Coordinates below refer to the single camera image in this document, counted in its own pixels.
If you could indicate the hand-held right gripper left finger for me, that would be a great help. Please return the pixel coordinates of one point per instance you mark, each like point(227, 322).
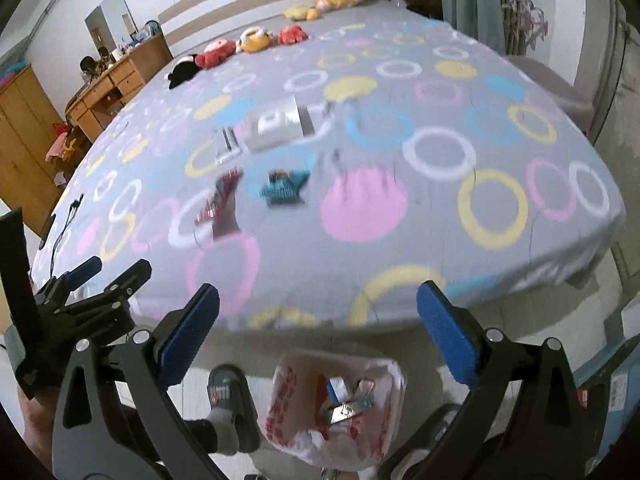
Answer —
point(192, 327)

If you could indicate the white square box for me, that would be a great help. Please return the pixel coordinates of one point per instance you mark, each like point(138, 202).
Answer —
point(270, 127)

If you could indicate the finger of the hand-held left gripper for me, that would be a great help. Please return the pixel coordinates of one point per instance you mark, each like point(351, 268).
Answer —
point(80, 275)
point(125, 280)

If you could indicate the white door frame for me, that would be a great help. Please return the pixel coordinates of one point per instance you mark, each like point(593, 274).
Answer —
point(612, 60)

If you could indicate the grey slipper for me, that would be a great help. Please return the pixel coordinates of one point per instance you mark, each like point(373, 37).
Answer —
point(227, 385)

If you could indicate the red round plush toy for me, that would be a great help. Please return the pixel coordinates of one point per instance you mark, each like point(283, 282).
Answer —
point(215, 54)

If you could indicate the mauve stool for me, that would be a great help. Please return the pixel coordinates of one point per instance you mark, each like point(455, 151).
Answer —
point(550, 85)

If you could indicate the grey circle-print bedsheet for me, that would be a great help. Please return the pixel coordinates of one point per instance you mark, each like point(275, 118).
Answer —
point(425, 210)

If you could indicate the wooden wardrobe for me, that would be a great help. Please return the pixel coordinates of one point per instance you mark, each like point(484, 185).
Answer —
point(25, 150)

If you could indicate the bed with striped headboard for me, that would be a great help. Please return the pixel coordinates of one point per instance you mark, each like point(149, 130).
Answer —
point(215, 7)

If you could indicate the small red plush toy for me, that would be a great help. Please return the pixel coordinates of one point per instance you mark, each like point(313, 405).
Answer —
point(291, 35)

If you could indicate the bunch of clothes hangers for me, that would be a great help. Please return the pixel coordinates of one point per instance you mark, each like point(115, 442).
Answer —
point(522, 15)

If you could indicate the wooden desk with drawers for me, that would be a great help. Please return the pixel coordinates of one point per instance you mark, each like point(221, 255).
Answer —
point(130, 75)

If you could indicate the wooden chair with clothes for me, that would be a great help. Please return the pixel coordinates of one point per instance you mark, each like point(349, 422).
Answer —
point(62, 147)

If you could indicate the wall mirror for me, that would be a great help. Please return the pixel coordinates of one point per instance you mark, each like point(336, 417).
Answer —
point(110, 15)

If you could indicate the green leaf-print curtain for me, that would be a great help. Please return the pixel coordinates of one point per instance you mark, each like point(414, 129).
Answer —
point(475, 0)

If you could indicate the small yellow plush toy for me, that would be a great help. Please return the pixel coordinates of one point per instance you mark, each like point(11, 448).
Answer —
point(300, 12)

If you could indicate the pink and blue cushion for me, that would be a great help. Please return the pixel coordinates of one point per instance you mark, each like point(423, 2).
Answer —
point(12, 74)

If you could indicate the blue tissue packet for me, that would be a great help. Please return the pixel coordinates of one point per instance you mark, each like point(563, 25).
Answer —
point(338, 390)

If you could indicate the clear plastic packaging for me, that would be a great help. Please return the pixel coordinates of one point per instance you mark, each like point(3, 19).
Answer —
point(227, 145)

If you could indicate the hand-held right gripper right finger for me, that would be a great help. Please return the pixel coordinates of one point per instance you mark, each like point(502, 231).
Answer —
point(447, 332)

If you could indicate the person's left hand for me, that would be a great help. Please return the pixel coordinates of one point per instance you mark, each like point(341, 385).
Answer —
point(40, 425)

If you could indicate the red candy wrapper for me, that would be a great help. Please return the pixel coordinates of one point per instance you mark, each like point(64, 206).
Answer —
point(220, 195)

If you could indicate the black phone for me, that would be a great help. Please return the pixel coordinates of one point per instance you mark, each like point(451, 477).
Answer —
point(48, 230)

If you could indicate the yellow bee plush toy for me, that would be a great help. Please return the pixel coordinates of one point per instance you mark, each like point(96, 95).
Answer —
point(256, 40)

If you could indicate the white red-print plastic bag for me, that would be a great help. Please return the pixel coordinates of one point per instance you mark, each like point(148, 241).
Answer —
point(285, 410)

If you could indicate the blue printed panel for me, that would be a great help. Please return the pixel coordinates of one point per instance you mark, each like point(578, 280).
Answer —
point(615, 400)

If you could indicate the cluster of desk items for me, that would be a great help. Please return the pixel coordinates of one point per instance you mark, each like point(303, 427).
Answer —
point(125, 45)

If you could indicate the teal snack wrapper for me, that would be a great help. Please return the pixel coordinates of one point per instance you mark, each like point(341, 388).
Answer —
point(285, 187)

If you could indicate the black and white plush toy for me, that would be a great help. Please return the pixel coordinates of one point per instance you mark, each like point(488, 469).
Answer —
point(181, 72)

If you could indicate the person's left leg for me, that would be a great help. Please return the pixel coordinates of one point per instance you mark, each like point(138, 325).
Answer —
point(225, 430)

